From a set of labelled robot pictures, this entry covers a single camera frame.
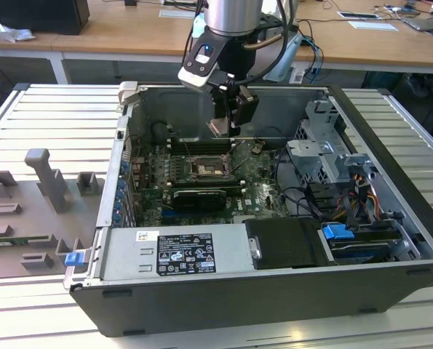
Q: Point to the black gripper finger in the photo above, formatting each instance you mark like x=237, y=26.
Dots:
x=219, y=103
x=246, y=107

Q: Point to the small square silver CPU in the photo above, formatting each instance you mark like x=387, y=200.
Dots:
x=218, y=127

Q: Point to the CPU socket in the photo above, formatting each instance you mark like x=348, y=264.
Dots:
x=205, y=169

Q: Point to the small brown board chip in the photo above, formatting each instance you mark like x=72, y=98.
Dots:
x=258, y=147

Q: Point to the black RAM stick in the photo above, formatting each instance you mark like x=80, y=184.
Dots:
x=201, y=143

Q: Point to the pale blue teach pendant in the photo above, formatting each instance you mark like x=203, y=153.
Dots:
x=285, y=62

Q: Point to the black round board component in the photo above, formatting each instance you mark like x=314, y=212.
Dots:
x=159, y=131

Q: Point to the silver metal drive cage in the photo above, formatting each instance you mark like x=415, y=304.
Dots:
x=310, y=156

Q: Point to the green motherboard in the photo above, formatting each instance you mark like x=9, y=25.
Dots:
x=260, y=196

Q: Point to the black graphics card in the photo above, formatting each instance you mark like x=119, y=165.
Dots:
x=201, y=200

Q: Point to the wooden desk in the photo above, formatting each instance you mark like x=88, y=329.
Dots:
x=129, y=32

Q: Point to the flat phone tray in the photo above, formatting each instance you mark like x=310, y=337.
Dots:
x=358, y=15

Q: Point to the white paper sheet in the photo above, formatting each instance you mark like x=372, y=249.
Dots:
x=372, y=25

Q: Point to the hard disk in blue carrier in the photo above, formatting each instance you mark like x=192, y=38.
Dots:
x=338, y=231

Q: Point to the grey power supply unit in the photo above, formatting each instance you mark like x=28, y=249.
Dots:
x=129, y=254

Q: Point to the grey laptop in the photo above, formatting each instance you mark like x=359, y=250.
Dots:
x=420, y=22

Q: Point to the black box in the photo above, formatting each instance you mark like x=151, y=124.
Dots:
x=38, y=16

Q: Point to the black open PC case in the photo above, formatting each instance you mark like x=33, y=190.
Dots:
x=238, y=309

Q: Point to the blue plastic latch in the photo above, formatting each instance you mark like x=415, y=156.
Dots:
x=74, y=260

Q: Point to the crumpled white paper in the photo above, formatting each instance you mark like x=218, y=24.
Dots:
x=16, y=34

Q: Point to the grey parts rack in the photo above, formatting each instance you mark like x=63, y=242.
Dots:
x=27, y=218

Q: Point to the green RAM stick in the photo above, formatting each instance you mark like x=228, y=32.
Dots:
x=16, y=240

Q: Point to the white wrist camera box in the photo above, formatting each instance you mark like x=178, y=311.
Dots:
x=194, y=78

